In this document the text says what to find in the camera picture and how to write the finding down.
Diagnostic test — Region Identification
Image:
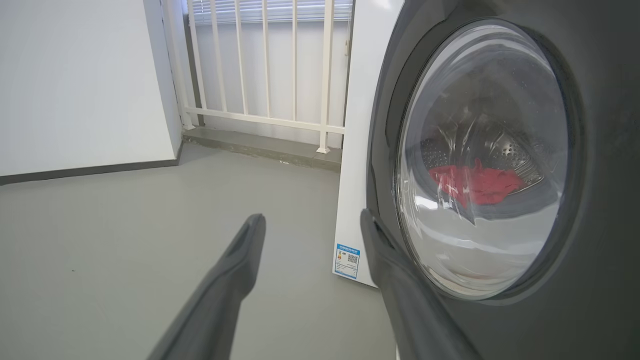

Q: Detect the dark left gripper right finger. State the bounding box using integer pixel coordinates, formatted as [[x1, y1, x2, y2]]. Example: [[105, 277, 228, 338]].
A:
[[360, 208, 482, 360]]

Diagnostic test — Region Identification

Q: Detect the blue energy label sticker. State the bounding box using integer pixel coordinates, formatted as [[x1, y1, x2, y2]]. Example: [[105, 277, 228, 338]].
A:
[[333, 243, 361, 280]]

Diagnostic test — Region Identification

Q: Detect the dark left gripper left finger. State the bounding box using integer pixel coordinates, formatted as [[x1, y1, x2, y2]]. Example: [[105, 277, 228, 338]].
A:
[[147, 213, 267, 360]]

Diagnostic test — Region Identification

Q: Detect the black round washer door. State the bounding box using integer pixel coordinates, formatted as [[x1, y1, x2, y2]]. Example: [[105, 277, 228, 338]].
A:
[[366, 0, 640, 360]]

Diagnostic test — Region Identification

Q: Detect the grey concrete ledge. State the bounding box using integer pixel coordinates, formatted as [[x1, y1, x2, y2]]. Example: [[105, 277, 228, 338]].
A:
[[181, 126, 344, 172]]

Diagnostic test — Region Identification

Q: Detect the red garment with white stripes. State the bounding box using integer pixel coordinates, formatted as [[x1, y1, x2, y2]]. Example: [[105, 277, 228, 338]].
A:
[[428, 159, 526, 208]]

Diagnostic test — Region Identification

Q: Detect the white metal railing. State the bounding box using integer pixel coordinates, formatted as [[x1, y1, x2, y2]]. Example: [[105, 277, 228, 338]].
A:
[[162, 0, 353, 154]]

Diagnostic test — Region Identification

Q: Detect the white front-load washing machine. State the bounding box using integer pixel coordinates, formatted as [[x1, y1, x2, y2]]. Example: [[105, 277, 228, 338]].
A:
[[332, 0, 406, 289]]

